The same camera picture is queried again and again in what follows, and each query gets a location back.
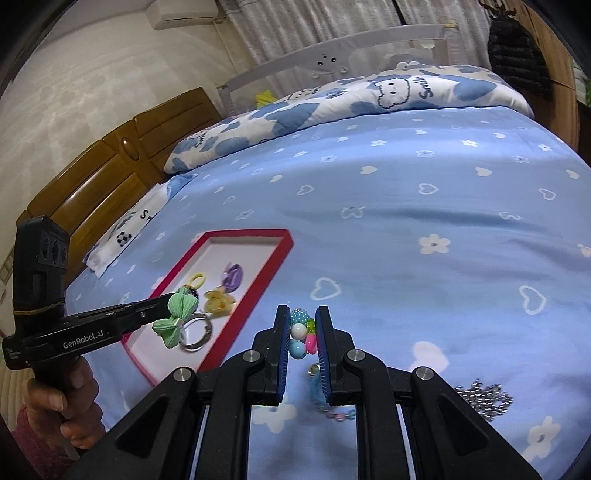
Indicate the red jewelry tray box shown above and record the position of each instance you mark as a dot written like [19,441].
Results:
[240,249]

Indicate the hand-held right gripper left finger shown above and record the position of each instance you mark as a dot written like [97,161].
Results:
[282,364]

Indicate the green fabric bow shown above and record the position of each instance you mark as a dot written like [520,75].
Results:
[178,314]

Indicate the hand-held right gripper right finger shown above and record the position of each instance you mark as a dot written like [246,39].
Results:
[324,364]

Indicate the white printed pillow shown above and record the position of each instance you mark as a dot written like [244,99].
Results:
[134,221]

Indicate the wooden headboard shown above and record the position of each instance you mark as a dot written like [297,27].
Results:
[92,184]

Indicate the blue cloud-print pillow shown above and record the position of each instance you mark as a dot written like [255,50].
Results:
[323,106]

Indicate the grey patterned curtain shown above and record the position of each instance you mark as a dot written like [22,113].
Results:
[438,14]
[300,27]

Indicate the wooden wardrobe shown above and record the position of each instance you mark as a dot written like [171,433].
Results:
[561,92]

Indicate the stack of green tissue packs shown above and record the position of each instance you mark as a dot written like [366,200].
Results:
[584,87]

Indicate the dark coat rack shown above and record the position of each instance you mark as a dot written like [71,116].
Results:
[496,7]

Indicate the silver metal bangle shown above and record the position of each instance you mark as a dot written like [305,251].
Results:
[208,328]

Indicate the yellow toy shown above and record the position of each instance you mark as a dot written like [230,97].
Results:
[265,98]

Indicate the black puffer jacket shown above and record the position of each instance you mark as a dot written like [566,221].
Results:
[512,50]

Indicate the grey mesh bed rail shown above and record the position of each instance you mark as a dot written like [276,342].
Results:
[369,44]

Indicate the yellow hair claw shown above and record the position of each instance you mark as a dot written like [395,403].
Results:
[219,302]

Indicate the person's left hand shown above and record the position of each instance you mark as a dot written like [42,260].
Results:
[78,397]

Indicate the white air conditioner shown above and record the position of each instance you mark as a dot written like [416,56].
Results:
[184,11]

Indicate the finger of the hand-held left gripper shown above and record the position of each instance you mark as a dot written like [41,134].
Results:
[138,316]

